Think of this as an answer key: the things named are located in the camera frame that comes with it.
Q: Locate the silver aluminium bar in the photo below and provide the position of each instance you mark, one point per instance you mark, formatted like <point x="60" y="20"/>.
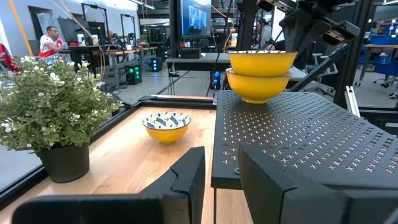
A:
<point x="353" y="102"/>

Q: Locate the yellow patterned mini bowl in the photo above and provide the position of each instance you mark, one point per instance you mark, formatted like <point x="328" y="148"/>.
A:
<point x="258" y="90"/>
<point x="166" y="135"/>
<point x="261" y="63"/>

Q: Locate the grey desk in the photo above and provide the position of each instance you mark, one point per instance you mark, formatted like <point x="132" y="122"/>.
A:
<point x="202" y="60"/>

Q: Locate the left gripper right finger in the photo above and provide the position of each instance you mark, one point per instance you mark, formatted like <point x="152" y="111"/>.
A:
<point x="264" y="193"/>

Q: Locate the computer with blue lights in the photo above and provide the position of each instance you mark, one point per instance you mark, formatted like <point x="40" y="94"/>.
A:
<point x="156" y="64"/>
<point x="216" y="81"/>

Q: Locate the black perforated metal shelf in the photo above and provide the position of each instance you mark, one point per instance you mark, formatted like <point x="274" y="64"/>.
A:
<point x="295" y="124"/>

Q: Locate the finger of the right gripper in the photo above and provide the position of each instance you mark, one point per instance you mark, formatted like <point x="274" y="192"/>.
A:
<point x="289" y="34"/>
<point x="311" y="28"/>

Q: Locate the black computer monitor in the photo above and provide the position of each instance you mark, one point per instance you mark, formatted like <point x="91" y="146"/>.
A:
<point x="196" y="18"/>

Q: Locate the blue storage bin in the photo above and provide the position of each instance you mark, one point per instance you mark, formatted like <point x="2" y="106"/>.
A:
<point x="384" y="40"/>

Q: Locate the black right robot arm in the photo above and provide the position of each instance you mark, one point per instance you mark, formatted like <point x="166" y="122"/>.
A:
<point x="248" y="25"/>

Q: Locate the person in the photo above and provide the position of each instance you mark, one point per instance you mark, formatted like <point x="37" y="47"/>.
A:
<point x="278" y="46"/>
<point x="49" y="46"/>
<point x="111" y="36"/>
<point x="265" y="34"/>

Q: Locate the wooden top workbench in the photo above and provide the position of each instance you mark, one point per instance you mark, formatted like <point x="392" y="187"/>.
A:
<point x="124" y="51"/>

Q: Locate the black box device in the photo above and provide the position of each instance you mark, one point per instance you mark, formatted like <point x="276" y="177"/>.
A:
<point x="189" y="53"/>

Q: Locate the computer with green lights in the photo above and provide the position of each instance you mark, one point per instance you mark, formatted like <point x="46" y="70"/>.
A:
<point x="133" y="74"/>

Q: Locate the artificial plant in black pot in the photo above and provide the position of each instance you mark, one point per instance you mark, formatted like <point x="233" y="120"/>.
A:
<point x="62" y="161"/>

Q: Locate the red cloth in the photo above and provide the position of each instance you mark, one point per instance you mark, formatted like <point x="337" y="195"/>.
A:
<point x="6" y="59"/>

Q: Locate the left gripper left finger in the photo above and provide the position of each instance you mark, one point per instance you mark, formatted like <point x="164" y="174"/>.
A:
<point x="186" y="186"/>

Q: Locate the blue office chair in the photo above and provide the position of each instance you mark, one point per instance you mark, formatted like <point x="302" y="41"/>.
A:
<point x="387" y="67"/>

